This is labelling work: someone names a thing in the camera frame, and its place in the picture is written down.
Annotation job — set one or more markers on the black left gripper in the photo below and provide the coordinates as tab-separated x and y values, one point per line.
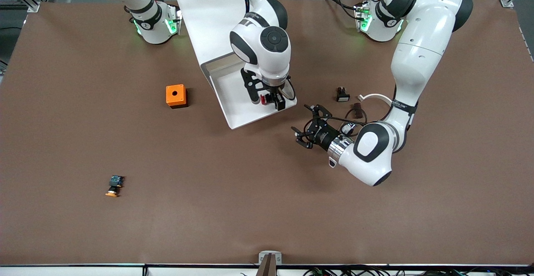
322	134

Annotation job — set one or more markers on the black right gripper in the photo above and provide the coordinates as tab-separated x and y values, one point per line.
275	96

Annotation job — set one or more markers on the red push button switch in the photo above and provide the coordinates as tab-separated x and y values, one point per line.
264	99

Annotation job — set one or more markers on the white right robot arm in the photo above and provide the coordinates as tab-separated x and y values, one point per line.
267	46

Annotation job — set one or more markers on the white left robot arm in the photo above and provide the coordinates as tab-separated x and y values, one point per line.
421	55

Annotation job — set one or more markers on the brown terminal block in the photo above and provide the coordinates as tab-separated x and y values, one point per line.
357	108

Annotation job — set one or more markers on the orange box with hole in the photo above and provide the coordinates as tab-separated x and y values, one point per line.
175	94

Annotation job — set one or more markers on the black white rectangular switch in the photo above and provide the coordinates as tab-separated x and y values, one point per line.
342	96

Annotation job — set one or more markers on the white curved plastic bracket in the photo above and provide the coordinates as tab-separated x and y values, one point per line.
375	96

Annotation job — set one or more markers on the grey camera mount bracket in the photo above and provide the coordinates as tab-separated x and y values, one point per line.
270	259

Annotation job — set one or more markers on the orange push button switch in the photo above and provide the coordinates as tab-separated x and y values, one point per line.
114	186

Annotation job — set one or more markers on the white table edge rail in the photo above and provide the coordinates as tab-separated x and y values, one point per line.
83	270

